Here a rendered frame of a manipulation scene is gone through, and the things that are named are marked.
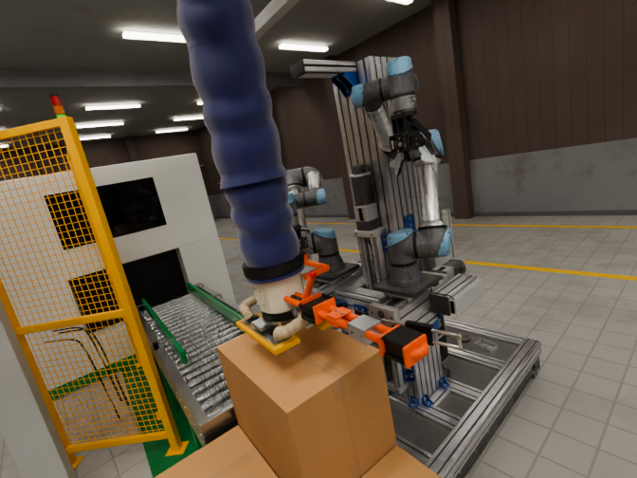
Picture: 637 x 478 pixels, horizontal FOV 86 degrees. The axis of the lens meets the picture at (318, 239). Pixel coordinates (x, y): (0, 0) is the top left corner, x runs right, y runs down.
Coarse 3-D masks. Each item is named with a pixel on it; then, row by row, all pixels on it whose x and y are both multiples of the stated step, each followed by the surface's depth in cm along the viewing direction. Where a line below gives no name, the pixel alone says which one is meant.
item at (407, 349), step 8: (392, 328) 82; (400, 328) 81; (408, 328) 80; (384, 336) 79; (392, 336) 78; (400, 336) 78; (408, 336) 77; (416, 336) 76; (424, 336) 76; (384, 344) 80; (392, 344) 77; (400, 344) 74; (408, 344) 74; (416, 344) 75; (384, 352) 80; (392, 352) 78; (400, 352) 76; (408, 352) 73; (400, 360) 76; (408, 360) 74; (416, 360) 75; (408, 368) 74
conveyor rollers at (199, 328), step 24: (144, 312) 335; (168, 312) 322; (192, 312) 309; (216, 312) 295; (192, 336) 257; (216, 336) 249; (192, 360) 222; (216, 360) 214; (192, 384) 196; (216, 384) 194; (216, 408) 169
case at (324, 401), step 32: (224, 352) 141; (256, 352) 136; (288, 352) 131; (320, 352) 127; (352, 352) 123; (256, 384) 115; (288, 384) 112; (320, 384) 109; (352, 384) 113; (384, 384) 123; (256, 416) 127; (288, 416) 99; (320, 416) 106; (352, 416) 114; (384, 416) 124; (288, 448) 107; (320, 448) 107; (352, 448) 115; (384, 448) 125
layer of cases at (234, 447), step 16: (240, 432) 151; (208, 448) 146; (224, 448) 144; (240, 448) 142; (256, 448) 142; (400, 448) 127; (176, 464) 140; (192, 464) 139; (208, 464) 137; (224, 464) 136; (240, 464) 134; (256, 464) 133; (384, 464) 122; (400, 464) 121; (416, 464) 119
